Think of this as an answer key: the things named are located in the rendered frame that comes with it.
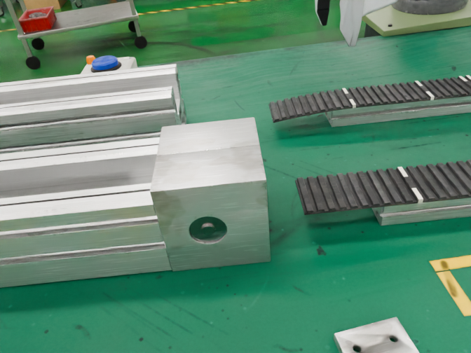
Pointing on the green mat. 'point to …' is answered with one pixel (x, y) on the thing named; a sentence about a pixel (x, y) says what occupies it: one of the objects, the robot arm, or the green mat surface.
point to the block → (212, 195)
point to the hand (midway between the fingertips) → (331, 26)
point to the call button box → (114, 66)
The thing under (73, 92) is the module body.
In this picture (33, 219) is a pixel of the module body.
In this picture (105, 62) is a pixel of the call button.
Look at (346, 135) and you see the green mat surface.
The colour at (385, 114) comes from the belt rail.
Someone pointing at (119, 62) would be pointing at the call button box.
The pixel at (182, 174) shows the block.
